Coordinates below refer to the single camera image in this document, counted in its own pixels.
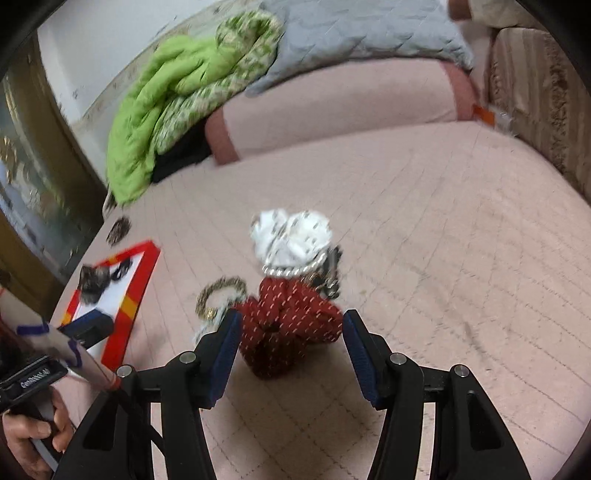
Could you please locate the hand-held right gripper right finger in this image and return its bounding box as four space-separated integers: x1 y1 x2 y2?
342 309 532 480

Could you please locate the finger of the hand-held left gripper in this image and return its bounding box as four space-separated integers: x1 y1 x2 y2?
60 308 115 347

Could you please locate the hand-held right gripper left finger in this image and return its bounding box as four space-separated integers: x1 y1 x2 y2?
60 309 243 480

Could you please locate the red dotted scrunchie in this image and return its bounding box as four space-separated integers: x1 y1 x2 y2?
233 276 345 380

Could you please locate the white tray with red border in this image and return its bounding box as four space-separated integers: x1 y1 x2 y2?
64 239 161 370

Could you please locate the black wavy bracelet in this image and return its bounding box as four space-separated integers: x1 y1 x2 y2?
314 247 345 301

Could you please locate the person's left hand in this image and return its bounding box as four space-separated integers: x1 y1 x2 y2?
0 388 75 480

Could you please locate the brown patterned hair clip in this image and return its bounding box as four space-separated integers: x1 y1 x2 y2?
106 218 131 244

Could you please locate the pink quilted bedsheet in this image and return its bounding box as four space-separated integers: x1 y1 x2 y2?
46 120 591 480

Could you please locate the white patterned scrunchie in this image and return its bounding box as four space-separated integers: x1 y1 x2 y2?
250 209 334 271

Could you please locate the wooden door with glass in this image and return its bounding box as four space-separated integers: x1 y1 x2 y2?
0 32 109 319

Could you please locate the green quilt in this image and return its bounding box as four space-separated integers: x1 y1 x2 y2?
105 11 284 206

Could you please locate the pink bolster pillow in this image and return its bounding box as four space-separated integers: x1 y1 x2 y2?
204 58 481 166

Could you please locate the clear plastic container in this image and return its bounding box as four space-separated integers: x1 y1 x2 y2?
492 108 520 137

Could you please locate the striped floral cushion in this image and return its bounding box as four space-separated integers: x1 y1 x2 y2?
487 25 591 204

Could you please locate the grey quilted pillow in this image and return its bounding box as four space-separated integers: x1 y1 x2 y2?
245 0 475 97

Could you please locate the cream patterned pillow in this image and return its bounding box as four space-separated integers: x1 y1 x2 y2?
466 0 546 31

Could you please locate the gold bracelet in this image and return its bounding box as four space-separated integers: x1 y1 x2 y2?
195 276 247 321

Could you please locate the pearl bracelet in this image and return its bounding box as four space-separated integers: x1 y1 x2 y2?
261 249 331 278

